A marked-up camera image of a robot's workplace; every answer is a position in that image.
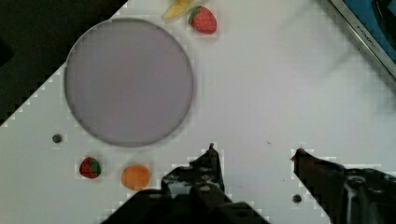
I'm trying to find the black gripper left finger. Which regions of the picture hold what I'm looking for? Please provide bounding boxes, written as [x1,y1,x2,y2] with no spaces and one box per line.
[102,145,269,224]

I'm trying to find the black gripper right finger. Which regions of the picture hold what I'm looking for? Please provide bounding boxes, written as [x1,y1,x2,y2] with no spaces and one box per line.
[292,148,396,224]

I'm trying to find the orange toy fruit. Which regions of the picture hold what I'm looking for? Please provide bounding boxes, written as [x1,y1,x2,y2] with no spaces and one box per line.
[121,165,150,191]

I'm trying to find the dark red toy strawberry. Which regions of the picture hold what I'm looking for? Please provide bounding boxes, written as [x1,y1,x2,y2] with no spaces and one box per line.
[79,157,102,179]

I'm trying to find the round grey plate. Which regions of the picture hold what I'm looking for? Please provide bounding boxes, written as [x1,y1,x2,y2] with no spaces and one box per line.
[64,19,194,147]

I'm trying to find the peeled toy banana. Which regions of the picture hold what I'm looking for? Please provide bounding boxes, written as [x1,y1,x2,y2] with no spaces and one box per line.
[163,0,193,20]

